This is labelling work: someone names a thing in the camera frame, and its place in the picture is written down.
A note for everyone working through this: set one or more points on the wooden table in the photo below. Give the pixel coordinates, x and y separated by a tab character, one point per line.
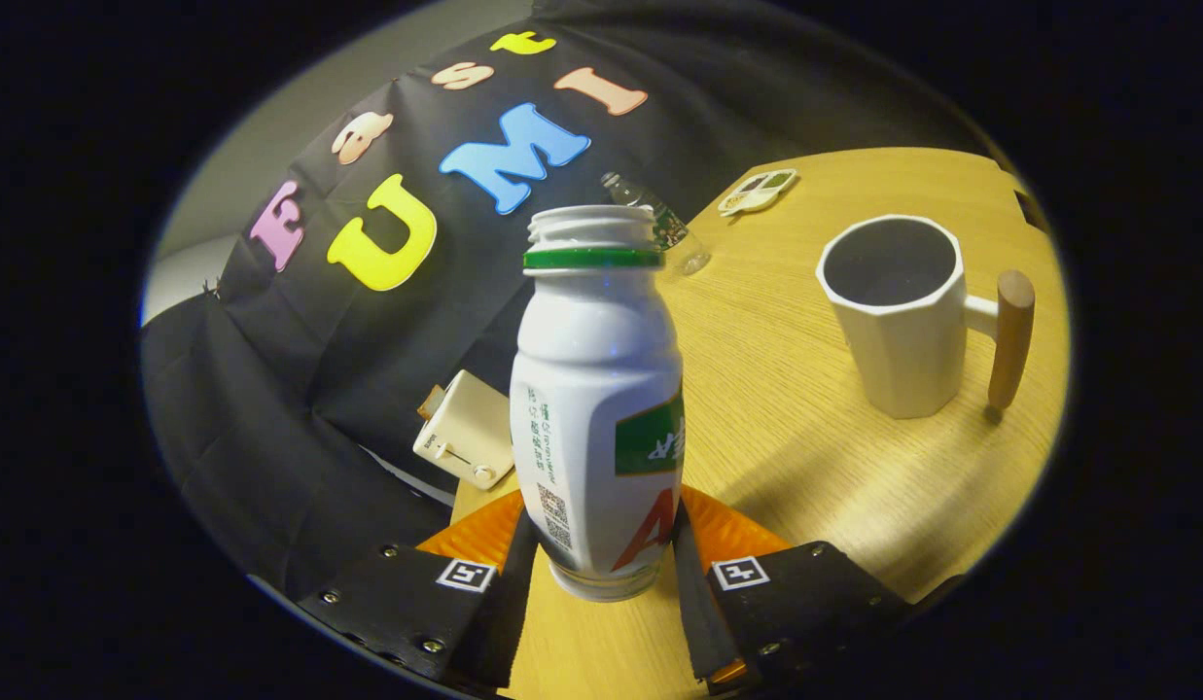
805	467

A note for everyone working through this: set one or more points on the clear plastic water bottle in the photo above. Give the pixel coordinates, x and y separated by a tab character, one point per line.
664	222

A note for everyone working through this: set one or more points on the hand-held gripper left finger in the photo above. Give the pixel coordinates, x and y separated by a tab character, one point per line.
509	603

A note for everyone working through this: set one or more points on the toast slice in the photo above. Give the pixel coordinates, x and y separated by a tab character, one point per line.
432	401

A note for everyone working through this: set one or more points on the white juice bottle green label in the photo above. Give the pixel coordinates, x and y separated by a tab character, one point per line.
591	389

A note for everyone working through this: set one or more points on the white divided snack dish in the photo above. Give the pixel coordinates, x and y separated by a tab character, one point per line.
757	191

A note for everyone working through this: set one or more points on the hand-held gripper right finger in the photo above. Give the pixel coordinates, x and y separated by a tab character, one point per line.
693	603

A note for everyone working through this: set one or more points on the white toaster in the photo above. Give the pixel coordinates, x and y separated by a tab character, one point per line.
470	428

